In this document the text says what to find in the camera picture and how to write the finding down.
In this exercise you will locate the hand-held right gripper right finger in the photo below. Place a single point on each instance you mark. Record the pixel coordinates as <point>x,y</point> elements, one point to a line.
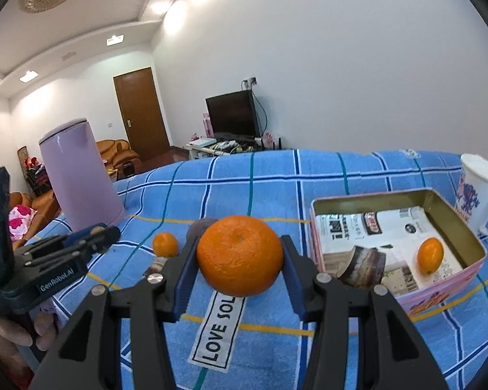
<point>293,288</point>

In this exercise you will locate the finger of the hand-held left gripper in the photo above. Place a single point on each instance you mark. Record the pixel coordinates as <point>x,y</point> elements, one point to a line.
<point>81,233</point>
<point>93,243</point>

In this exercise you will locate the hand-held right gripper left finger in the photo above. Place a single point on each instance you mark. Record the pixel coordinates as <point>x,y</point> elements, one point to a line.
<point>186,282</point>

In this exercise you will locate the small orange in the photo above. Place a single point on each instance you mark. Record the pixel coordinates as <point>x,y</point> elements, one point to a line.
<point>430,256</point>
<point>165,244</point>

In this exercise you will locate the purple passion fruit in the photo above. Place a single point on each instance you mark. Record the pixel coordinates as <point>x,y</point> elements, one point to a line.
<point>199,227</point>

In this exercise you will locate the large orange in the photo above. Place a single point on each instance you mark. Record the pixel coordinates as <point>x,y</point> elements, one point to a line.
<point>240,254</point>

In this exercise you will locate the pink tin box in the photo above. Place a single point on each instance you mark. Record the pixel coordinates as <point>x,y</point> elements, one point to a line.
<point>439,292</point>

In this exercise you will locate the person's left forearm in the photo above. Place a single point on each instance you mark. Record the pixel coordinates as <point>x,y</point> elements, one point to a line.
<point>2,367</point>

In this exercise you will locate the person's left hand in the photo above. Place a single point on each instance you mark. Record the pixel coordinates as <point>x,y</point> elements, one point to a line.
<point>12,333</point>

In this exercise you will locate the pink flowered cushion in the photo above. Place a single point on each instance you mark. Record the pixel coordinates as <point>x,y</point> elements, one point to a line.
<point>21,218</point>

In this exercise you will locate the orange leather armchair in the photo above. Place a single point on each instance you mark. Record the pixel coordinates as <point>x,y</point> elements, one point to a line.
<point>44,207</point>

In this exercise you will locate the lilac kettle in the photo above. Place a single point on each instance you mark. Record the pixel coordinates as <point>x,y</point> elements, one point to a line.
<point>79,178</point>

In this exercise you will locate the dark shelf with red items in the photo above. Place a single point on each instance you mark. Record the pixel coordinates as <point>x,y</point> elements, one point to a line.
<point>31,170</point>

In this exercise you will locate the small table with fruit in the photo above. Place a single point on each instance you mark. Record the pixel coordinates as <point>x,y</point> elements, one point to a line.
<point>112,173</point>

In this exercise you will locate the orange leather sofa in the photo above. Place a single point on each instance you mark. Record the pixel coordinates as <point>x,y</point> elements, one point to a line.
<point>120,154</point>

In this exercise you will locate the blue plaid blanket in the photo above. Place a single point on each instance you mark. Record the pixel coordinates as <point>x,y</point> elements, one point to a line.
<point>268,178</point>

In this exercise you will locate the printed paper lining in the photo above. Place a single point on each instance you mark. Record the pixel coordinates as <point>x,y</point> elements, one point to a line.
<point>394,227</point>

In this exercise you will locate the brown wooden door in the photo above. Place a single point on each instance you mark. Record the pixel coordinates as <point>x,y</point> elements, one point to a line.
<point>142,113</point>

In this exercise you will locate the white television stand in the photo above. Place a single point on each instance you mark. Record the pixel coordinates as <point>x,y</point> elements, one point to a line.
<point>211,148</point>

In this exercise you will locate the black router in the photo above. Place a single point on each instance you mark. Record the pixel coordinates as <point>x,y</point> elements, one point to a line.
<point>279,144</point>

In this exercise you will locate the square ceiling light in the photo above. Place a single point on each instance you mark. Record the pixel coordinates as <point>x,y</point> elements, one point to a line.
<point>28,76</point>
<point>116,40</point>

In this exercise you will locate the black television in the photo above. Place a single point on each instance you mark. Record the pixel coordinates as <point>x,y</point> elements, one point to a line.
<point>231,115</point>

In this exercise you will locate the white printed mug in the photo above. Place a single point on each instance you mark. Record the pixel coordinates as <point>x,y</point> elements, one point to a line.
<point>473,195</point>

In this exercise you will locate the wall power outlet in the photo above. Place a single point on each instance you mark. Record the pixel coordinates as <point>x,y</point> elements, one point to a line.
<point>250,82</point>

